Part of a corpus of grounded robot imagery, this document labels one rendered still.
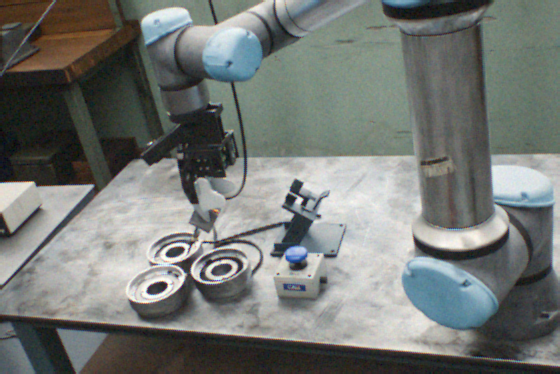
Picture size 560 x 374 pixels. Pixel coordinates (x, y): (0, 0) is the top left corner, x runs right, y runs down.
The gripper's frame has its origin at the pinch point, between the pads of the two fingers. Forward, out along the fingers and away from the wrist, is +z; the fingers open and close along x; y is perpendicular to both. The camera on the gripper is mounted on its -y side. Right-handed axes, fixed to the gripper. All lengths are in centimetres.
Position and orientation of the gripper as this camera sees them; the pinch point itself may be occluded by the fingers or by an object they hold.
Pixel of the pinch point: (206, 210)
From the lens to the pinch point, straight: 118.6
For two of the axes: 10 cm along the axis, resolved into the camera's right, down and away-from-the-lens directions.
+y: 9.5, -0.2, -3.2
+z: 1.8, 8.6, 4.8
